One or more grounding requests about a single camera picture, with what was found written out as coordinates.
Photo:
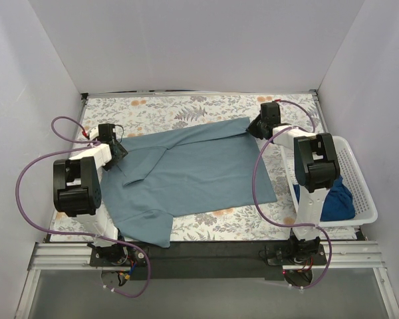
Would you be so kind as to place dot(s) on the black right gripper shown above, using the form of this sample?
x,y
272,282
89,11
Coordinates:
x,y
255,127

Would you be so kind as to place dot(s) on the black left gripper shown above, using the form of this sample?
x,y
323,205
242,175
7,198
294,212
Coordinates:
x,y
118,151

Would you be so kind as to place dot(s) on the light blue t shirt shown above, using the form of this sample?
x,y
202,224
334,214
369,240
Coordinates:
x,y
192,170

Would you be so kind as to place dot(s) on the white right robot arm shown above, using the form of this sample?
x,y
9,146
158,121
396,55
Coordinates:
x,y
316,169

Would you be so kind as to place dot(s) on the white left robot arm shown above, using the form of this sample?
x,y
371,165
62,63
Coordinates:
x,y
77,192

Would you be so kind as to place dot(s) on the floral patterned table cloth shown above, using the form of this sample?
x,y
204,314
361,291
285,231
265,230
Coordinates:
x,y
141,115

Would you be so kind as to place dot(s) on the dark blue t shirt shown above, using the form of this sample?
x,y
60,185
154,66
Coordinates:
x,y
338,204

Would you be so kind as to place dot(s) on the white plastic laundry basket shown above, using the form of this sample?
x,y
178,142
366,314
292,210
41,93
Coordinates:
x,y
352,178

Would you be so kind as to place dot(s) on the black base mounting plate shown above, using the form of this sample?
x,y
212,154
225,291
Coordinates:
x,y
207,260

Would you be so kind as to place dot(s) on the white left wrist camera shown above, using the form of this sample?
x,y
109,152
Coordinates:
x,y
91,134

